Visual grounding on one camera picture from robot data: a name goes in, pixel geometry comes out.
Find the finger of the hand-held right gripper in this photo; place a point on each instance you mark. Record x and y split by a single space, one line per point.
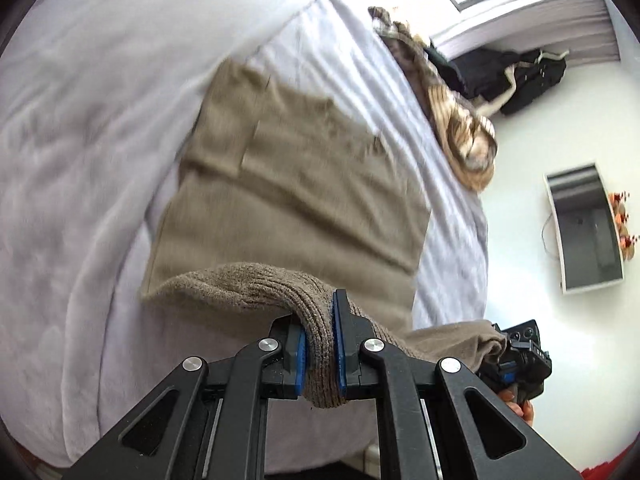
497 375

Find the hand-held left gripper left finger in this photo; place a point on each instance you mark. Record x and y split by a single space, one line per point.
300 355

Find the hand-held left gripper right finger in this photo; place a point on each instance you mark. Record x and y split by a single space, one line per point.
340 340

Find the brown knit sweater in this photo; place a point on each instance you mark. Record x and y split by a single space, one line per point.
300 185

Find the person's right hand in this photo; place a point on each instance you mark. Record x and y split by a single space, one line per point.
522 407

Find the orange flower decoration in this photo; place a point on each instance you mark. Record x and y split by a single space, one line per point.
625 220

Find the black garment pile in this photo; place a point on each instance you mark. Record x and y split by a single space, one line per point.
495 72

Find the lavender plain fleece blanket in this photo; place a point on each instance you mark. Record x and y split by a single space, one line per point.
90 160

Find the dark brown garment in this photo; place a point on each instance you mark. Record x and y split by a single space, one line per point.
400 40

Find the lavender window curtain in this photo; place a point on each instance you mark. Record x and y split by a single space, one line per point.
550 25

